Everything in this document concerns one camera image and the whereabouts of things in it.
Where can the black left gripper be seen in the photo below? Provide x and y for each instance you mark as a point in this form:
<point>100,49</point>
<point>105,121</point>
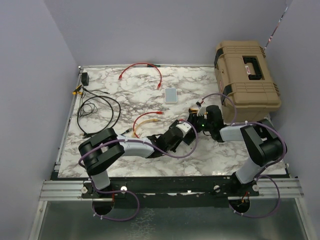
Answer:
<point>173,148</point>

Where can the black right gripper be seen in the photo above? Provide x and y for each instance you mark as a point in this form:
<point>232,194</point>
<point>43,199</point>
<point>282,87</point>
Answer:
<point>193,119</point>

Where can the black network switch box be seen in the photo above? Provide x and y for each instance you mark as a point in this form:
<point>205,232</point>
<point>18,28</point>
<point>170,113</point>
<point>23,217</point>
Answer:
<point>189,137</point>

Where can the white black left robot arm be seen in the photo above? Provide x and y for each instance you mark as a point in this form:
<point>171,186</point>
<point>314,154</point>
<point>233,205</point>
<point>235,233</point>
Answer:
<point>102,150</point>

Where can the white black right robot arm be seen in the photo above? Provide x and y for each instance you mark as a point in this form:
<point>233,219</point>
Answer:
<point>264,145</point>

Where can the yellow black utility knife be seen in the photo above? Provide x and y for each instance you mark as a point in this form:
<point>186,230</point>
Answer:
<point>192,111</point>

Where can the white small router box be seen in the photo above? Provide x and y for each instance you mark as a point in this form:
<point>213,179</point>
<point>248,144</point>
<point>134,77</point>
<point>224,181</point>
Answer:
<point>170,95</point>

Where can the tan plastic tool case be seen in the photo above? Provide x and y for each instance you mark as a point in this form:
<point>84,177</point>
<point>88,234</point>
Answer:
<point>244,80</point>

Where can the black power adapter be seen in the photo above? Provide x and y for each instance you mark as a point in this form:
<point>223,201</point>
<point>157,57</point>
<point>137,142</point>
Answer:
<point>85,79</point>

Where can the yellow black screwdriver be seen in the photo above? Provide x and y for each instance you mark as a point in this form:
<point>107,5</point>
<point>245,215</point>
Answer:
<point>78,90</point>

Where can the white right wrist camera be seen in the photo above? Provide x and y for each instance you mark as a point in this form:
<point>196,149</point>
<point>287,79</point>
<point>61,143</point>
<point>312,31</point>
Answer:
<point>201,108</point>

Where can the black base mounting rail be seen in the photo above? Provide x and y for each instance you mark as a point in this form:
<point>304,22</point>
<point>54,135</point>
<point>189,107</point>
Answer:
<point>168,192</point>

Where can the green screwdriver at wall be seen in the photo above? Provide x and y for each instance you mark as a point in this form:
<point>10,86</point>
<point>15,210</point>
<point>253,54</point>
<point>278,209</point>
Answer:
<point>153,66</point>

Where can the aluminium frame rail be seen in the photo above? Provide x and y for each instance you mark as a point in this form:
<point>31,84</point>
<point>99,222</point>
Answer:
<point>56,189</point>

